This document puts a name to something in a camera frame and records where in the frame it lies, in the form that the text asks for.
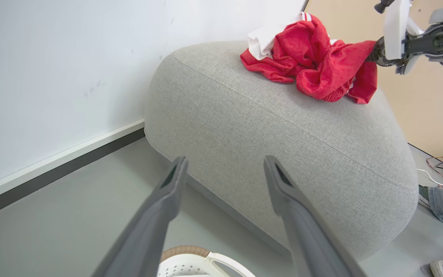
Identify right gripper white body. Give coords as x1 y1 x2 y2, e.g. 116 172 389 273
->
367 0 424 75

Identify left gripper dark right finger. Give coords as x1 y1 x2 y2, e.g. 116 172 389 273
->
263 155 368 277

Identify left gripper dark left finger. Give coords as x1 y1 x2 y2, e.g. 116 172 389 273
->
91 155 189 277

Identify red and white garment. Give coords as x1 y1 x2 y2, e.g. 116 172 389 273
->
240 12 379 105

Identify white perforated laundry basket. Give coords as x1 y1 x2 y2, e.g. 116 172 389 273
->
156 245 256 277

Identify grey fabric sofa seat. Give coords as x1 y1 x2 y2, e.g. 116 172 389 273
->
143 40 419 263

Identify white and black baseboard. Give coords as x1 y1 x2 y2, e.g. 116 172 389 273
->
0 118 146 224

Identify white floor cable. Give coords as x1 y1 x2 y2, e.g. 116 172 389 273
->
416 168 443 189

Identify red thin wires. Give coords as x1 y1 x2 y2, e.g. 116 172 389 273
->
425 155 443 186

